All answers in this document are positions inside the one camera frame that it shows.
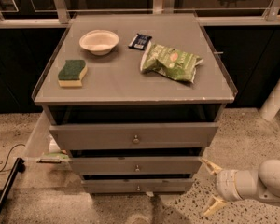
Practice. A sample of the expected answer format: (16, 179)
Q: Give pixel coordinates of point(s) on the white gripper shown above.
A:
(225, 184)

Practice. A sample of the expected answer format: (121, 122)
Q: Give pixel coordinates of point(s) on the grey bottom drawer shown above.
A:
(137, 185)

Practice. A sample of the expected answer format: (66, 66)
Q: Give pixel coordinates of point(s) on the grey drawer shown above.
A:
(135, 165)
(133, 136)
(137, 185)

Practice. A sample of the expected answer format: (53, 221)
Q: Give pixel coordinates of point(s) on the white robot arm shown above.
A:
(262, 185)

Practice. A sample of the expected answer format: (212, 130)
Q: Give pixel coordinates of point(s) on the grey top drawer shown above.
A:
(133, 136)

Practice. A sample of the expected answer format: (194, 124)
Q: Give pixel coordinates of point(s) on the grey drawer cabinet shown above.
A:
(114, 91)

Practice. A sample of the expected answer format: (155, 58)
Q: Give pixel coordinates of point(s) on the grey middle drawer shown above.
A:
(135, 165)

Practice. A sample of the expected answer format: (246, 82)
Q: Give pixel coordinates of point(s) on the white pole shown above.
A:
(272, 104)

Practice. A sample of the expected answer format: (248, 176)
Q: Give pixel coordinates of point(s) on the green chip bag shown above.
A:
(173, 63)

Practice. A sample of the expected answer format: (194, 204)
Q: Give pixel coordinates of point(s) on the dark blue snack packet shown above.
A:
(140, 42)

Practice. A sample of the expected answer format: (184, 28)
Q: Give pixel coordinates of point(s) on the white bottle in bin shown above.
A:
(53, 147)

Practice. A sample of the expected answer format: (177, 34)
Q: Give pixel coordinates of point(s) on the green yellow sponge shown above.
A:
(72, 73)

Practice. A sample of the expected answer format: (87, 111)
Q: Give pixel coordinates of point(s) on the white paper bowl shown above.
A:
(99, 42)

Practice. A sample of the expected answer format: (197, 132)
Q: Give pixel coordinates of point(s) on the black metal bar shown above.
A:
(18, 167)

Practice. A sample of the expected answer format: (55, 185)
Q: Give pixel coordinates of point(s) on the metal railing post right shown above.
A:
(271, 12)

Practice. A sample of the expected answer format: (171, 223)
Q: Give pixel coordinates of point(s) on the metal railing post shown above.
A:
(271, 12)
(163, 6)
(62, 12)

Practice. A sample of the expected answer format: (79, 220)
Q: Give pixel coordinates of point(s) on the metal railing post centre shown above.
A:
(163, 6)

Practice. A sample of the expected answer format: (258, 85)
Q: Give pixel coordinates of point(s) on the metal railing post left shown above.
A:
(62, 12)

